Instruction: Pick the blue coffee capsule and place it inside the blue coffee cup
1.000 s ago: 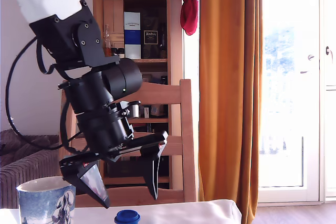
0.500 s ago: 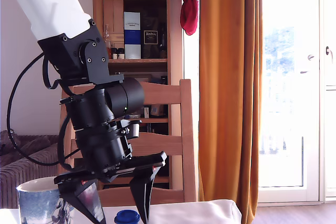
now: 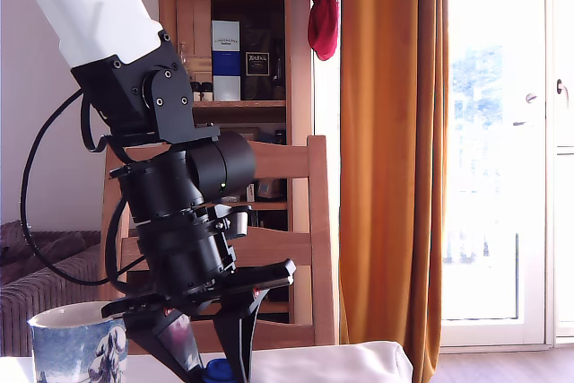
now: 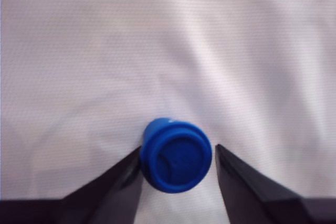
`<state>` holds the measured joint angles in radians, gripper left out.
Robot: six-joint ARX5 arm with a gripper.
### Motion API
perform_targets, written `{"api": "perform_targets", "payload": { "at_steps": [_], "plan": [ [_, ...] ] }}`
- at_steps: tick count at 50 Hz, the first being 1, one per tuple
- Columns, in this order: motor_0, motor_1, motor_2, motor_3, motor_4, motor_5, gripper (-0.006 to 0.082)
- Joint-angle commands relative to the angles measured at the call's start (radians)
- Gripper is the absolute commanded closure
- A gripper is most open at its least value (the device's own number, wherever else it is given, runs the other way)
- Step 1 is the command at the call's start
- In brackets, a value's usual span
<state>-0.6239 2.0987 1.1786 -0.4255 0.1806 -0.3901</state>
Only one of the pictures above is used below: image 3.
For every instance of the blue white patterned coffee cup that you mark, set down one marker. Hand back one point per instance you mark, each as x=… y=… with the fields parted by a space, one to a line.
x=67 y=347

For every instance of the clear plastic storage box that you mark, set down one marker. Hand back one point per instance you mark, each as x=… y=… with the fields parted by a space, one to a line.
x=231 y=199

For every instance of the white tablecloth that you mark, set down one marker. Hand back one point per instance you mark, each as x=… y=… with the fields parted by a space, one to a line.
x=323 y=362

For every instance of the small white carton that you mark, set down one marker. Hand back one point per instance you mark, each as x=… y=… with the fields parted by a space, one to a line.
x=250 y=192

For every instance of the wooden ladder-back chair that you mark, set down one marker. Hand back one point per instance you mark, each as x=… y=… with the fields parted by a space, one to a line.
x=291 y=163

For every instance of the small dark spice jar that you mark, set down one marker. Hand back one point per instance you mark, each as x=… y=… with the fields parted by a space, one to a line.
x=196 y=92
x=206 y=92

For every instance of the blue and white carton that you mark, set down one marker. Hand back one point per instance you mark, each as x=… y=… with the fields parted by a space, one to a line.
x=225 y=64

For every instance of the clear glass bottle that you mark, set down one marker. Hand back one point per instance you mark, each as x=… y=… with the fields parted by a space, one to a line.
x=184 y=52

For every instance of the black bottle box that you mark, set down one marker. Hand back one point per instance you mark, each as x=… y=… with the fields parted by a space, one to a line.
x=256 y=64

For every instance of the orange curtain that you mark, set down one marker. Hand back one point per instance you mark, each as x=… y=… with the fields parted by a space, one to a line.
x=381 y=132

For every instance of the light wooden box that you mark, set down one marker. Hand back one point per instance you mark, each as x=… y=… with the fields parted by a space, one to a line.
x=193 y=20

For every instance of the red knotted cloth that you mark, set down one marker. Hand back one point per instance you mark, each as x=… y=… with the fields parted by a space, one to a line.
x=323 y=20

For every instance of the white balcony door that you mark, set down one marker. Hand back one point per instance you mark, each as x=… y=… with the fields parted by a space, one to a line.
x=493 y=176

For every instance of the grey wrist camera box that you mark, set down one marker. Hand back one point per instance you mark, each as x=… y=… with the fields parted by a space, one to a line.
x=235 y=221

